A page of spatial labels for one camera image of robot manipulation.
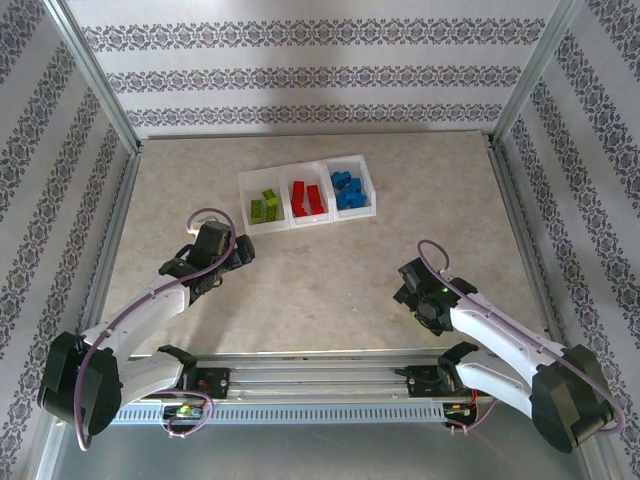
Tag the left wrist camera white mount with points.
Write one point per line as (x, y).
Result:
(212, 218)

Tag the white three-compartment plastic container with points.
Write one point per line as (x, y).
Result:
(310, 222)

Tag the aluminium right frame post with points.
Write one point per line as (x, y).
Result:
(534, 70)

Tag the aluminium left side rail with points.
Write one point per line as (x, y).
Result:
(107, 240)

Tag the aluminium frame post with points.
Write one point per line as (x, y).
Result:
(92, 70)
(534, 70)

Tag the grey metal shelf panel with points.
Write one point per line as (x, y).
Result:
(320, 455)

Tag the aluminium right side rail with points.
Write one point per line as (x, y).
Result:
(519, 215)

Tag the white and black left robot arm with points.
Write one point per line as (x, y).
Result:
(140, 315)

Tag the aluminium front frame rail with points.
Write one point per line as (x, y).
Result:
(320, 375)

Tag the right small controller board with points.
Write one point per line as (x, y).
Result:
(457, 411)

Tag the left small controller board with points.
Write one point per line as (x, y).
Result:
(182, 411)

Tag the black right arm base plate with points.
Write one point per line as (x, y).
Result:
(417, 382)

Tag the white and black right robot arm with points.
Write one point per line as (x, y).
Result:
(500, 327)

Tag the aluminium left frame post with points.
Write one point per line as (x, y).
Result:
(92, 70)

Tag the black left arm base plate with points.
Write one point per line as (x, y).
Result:
(220, 382)

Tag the large blue lego brick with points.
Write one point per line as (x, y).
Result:
(341, 179)

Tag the small controller board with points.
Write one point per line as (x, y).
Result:
(457, 411)
(182, 411)

